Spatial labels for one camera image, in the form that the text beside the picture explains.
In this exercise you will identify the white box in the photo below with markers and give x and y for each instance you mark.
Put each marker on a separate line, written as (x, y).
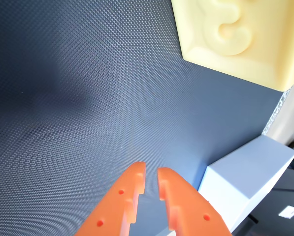
(238, 186)

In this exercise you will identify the small white label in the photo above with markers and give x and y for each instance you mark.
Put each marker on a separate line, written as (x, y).
(289, 211)

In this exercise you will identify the pale yellow embossed block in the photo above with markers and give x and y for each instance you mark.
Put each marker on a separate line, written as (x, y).
(238, 41)

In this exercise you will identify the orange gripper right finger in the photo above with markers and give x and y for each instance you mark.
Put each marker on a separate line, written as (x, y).
(186, 209)

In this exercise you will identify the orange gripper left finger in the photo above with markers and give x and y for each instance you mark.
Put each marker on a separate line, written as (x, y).
(112, 206)

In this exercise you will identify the dark textured mat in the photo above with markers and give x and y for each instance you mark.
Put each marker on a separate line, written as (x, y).
(92, 98)

